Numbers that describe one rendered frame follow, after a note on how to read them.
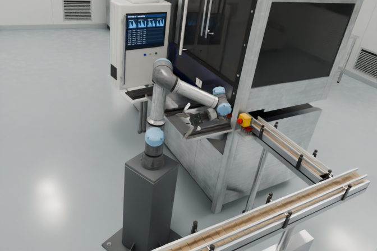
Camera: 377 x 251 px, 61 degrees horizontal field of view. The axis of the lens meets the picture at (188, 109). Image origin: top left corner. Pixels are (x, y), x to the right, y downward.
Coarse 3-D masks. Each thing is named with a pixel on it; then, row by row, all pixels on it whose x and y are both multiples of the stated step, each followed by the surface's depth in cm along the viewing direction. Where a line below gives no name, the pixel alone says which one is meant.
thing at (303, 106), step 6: (174, 72) 320; (180, 78) 309; (282, 108) 280; (288, 108) 282; (294, 108) 283; (300, 108) 285; (306, 108) 286; (252, 114) 263; (258, 114) 264; (264, 114) 266; (270, 114) 267; (276, 114) 268; (180, 162) 330; (204, 192) 296
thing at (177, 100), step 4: (168, 92) 271; (172, 92) 273; (176, 92) 276; (168, 96) 260; (172, 96) 268; (176, 96) 269; (180, 96) 270; (184, 96) 271; (168, 100) 262; (172, 100) 256; (176, 100) 263; (180, 100) 264; (184, 100) 265; (188, 100) 266; (192, 100) 267; (172, 104) 257; (176, 104) 251; (180, 104) 258; (184, 104) 252; (192, 104) 257
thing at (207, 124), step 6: (198, 108) 250; (204, 108) 254; (204, 120) 240; (210, 120) 241; (216, 120) 242; (222, 120) 244; (198, 126) 227; (204, 126) 233; (210, 126) 229; (216, 126) 232
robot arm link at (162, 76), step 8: (160, 72) 174; (168, 72) 175; (160, 80) 174; (168, 80) 173; (176, 80) 174; (168, 88) 175; (176, 88) 175; (184, 88) 176; (192, 88) 178; (192, 96) 179; (200, 96) 179; (208, 96) 181; (216, 96) 185; (208, 104) 182; (216, 104) 182; (224, 104) 182; (224, 112) 183
